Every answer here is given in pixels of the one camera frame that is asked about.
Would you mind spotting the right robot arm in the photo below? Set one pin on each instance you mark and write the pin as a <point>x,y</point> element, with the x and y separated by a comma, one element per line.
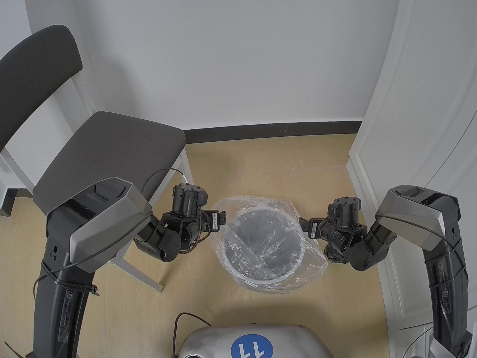
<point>413,218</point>

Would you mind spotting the clear plastic bag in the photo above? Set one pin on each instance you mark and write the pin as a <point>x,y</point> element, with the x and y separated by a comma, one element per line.
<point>313,263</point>

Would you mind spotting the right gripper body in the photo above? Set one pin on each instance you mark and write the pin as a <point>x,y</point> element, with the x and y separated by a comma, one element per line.
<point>322,230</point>

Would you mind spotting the white trash bin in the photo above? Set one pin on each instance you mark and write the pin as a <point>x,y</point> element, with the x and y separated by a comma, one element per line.
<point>257,279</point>

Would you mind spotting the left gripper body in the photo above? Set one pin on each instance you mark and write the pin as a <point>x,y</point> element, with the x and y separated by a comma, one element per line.
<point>205,226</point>

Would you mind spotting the black plastic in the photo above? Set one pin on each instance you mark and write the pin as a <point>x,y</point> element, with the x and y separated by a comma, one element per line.
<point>333,256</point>

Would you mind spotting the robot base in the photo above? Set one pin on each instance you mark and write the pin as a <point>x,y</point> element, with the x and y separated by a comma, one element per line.
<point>208,345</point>

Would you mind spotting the grey chair with white legs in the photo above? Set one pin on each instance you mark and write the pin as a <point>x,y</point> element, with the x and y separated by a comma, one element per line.
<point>111,151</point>

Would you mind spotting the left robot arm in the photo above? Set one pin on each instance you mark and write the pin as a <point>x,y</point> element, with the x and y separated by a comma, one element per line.
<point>100,218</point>

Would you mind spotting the white wardrobe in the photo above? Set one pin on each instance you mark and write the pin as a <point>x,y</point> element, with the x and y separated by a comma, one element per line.
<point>410,125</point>

